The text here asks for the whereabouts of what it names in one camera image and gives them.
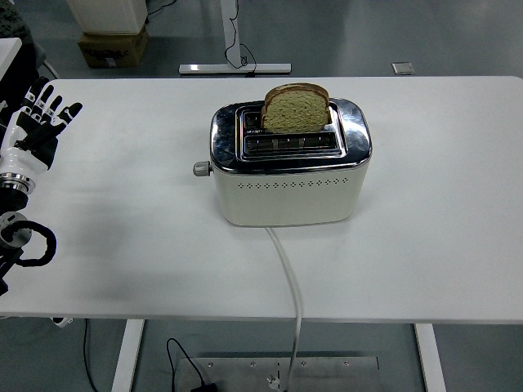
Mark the cream chrome two-slot toaster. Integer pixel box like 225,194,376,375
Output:
208,96,373,228

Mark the dark office chair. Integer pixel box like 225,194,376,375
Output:
0,42,61,136

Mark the brown cardboard box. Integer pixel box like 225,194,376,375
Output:
76,24,149,69

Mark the black adapter cable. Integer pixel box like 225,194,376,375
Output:
165,337,205,387

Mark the long black floor cable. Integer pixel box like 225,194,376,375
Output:
83,318,101,392

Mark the white table leg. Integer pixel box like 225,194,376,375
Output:
413,323,448,392
110,318,146,392

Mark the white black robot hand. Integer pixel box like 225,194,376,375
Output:
0,76,84,180

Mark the person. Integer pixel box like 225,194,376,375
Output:
0,0,34,46

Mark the white side table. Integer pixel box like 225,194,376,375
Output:
0,38,23,81

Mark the brown bread slice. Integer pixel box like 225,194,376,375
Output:
261,82,330,135

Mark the white T-shaped desk leg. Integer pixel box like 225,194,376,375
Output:
178,0,293,76

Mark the white toaster power cord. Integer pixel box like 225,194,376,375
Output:
264,226,304,385

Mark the white cabinet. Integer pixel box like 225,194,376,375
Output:
65,0,149,35

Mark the grey metal plate with screws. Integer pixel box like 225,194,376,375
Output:
175,355,380,392

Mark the thin black hanging cable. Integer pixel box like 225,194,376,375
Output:
223,0,257,78

